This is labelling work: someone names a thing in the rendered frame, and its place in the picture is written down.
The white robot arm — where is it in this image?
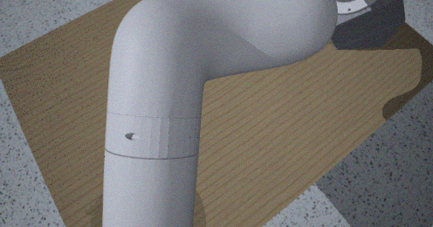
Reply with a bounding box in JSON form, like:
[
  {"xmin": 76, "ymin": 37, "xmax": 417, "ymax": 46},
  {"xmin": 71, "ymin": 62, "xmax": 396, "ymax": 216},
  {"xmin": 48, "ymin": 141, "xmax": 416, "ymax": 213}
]
[{"xmin": 102, "ymin": 0, "xmax": 376, "ymax": 227}]

